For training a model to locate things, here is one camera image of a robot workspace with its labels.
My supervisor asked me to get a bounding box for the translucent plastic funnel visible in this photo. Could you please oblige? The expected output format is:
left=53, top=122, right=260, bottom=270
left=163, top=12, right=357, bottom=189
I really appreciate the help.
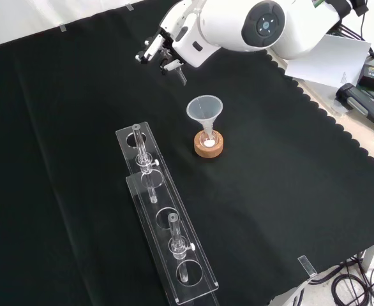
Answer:
left=186, top=94, right=223, bottom=145

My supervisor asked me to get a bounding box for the clear funnel stand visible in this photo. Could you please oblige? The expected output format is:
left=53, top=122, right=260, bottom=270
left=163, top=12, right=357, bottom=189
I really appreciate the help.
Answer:
left=115, top=120, right=220, bottom=306

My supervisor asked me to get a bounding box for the round-bottom glass flask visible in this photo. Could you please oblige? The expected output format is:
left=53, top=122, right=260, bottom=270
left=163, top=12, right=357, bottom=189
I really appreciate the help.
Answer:
left=198, top=127, right=221, bottom=149

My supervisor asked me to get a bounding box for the black cloth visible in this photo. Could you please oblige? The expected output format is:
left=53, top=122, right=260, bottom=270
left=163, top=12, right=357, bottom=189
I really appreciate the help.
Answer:
left=0, top=0, right=374, bottom=306

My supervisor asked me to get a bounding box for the white paper sheet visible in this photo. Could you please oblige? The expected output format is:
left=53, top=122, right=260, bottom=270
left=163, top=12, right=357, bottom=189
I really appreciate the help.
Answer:
left=283, top=34, right=373, bottom=89

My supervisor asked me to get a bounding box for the black handheld device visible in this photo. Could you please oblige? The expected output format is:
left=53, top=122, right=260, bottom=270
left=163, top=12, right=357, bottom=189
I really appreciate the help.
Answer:
left=334, top=82, right=374, bottom=136

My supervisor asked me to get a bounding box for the grey table leg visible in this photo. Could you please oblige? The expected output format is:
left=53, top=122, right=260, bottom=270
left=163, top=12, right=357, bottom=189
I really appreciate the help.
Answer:
left=361, top=240, right=374, bottom=273

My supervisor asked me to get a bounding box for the cork ring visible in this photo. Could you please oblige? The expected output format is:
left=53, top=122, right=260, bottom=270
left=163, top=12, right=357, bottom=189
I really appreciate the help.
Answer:
left=193, top=130, right=227, bottom=159

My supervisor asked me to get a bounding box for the black coiled cable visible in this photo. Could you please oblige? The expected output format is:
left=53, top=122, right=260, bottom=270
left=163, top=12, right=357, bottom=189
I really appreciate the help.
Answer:
left=307, top=251, right=374, bottom=306

